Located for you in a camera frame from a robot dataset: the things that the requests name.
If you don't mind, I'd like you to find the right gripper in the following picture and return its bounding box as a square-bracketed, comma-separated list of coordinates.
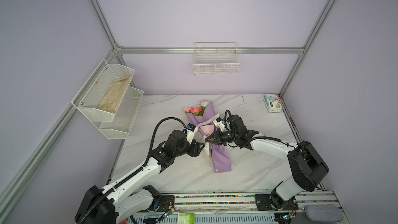
[204, 129, 238, 146]

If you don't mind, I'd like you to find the orange rubber glove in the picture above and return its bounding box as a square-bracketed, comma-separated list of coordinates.
[119, 218, 128, 224]

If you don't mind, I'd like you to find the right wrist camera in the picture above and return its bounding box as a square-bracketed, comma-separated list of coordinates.
[214, 117, 227, 132]

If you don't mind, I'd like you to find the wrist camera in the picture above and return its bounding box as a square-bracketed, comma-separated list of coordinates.
[214, 117, 227, 132]
[186, 123, 198, 144]

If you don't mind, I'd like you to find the white mesh shelf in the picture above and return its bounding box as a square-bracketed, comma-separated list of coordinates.
[72, 60, 135, 122]
[99, 87, 144, 140]

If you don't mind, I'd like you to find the green label box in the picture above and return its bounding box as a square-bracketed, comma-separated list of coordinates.
[177, 213, 194, 224]

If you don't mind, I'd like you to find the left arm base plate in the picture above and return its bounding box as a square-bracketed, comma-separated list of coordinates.
[156, 195, 175, 213]

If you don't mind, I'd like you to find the pink purple wrapping paper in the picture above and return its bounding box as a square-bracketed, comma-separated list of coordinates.
[186, 101, 232, 173]

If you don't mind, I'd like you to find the grey sponge pad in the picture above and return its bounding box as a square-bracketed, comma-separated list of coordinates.
[305, 205, 344, 223]

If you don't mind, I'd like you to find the beige cloth in shelf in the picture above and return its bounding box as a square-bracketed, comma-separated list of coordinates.
[97, 76, 132, 114]

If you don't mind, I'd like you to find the tissue pack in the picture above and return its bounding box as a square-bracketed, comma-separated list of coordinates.
[263, 94, 283, 113]

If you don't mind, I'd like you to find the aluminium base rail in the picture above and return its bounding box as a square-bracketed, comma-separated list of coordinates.
[127, 190, 349, 224]

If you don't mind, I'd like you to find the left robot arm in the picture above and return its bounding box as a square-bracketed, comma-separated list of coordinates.
[75, 117, 205, 224]

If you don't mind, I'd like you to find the cream printed ribbon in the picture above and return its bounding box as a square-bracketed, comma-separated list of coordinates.
[198, 114, 220, 139]

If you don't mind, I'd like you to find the lower white mesh shelf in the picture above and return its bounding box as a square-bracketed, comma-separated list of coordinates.
[99, 87, 144, 140]

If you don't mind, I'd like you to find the upper white mesh shelf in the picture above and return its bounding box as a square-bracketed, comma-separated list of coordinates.
[72, 60, 135, 122]

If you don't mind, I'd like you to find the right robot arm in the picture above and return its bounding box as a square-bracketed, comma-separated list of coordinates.
[205, 110, 329, 210]

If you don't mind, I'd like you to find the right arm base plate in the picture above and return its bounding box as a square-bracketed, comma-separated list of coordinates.
[255, 194, 298, 211]

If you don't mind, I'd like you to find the white wire wall basket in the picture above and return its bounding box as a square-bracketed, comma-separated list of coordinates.
[193, 42, 240, 76]

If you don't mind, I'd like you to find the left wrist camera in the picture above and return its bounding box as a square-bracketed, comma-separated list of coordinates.
[186, 123, 198, 144]

